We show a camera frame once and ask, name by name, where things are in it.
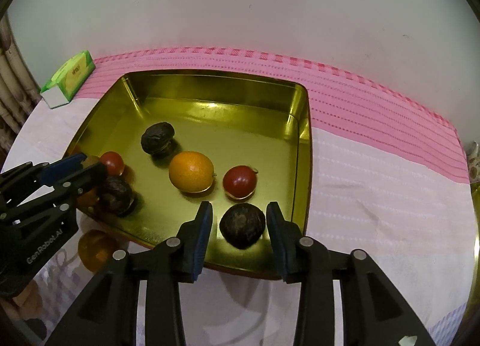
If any small red cherry tomato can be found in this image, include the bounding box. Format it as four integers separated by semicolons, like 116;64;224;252
100;151;125;176

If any dark wrinkled fruit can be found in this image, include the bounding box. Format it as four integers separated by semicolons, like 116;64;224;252
220;203;266;250
95;176;137;217
141;121;176;156

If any orange mandarin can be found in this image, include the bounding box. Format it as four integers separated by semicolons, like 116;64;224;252
168;151;215;194
77;230;120;274
77;156;100;208

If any red tomato with stem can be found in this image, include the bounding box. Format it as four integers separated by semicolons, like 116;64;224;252
222;165;258;199

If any red toffee tin box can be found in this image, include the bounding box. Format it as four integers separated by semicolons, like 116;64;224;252
64;68;314;281

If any green white small carton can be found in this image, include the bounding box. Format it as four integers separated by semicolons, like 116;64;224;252
40;50;95;109

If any pink purple checked tablecloth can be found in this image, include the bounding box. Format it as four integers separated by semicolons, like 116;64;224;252
5;47;470;345

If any bamboo chair frame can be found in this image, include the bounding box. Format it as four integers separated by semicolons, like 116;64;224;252
0;14;41;155

